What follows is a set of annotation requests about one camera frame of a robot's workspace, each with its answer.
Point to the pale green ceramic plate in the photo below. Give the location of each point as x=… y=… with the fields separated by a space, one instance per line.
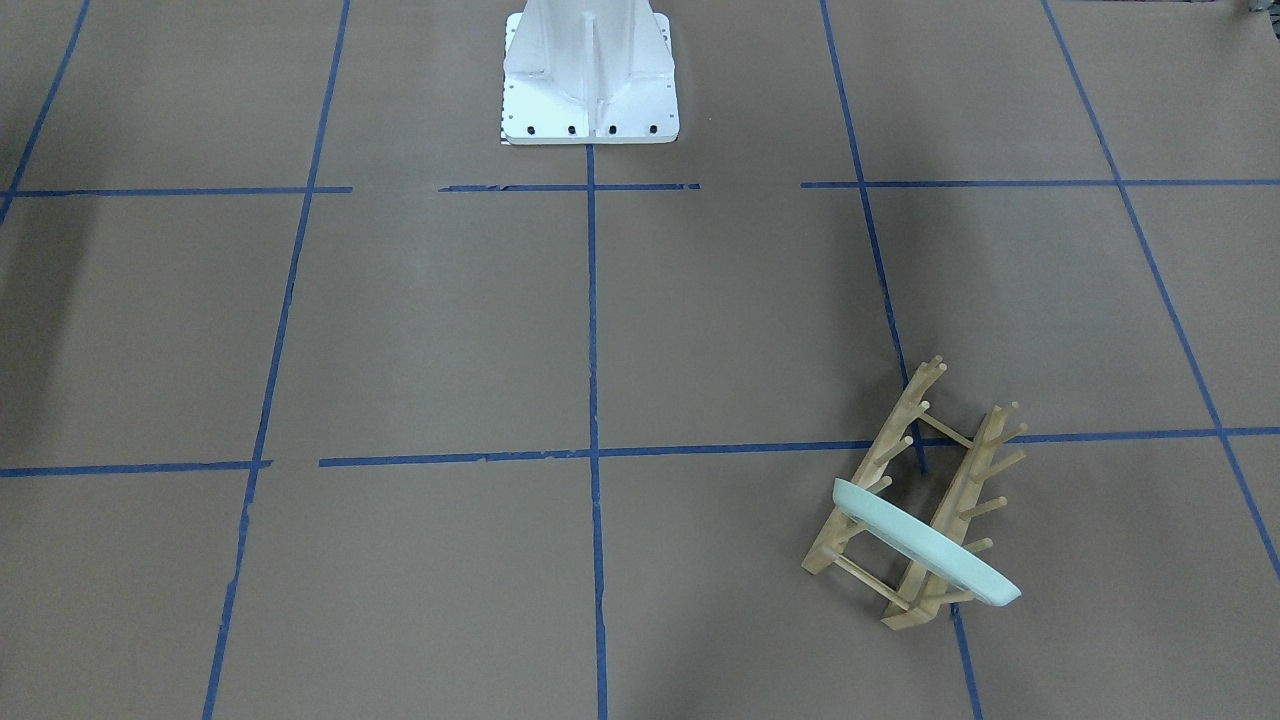
x=915 y=539

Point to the wooden dish rack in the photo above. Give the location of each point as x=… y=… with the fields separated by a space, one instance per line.
x=915 y=596

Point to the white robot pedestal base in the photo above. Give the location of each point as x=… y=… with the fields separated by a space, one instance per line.
x=588 y=72

